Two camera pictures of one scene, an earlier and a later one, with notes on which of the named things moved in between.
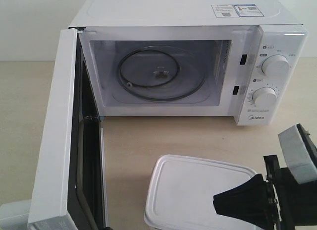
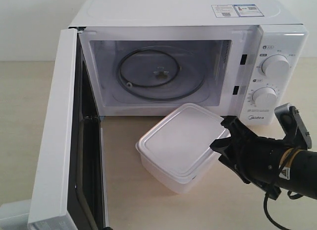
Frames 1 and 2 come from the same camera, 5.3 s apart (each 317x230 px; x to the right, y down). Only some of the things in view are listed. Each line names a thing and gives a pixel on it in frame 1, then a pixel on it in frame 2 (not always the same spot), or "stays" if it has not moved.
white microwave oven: x=192 y=54 stays
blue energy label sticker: x=248 y=10 stays
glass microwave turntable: x=160 y=73 stays
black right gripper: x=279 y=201 -> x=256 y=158
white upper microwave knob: x=276 y=66 stays
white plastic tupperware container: x=180 y=194 -> x=177 y=150
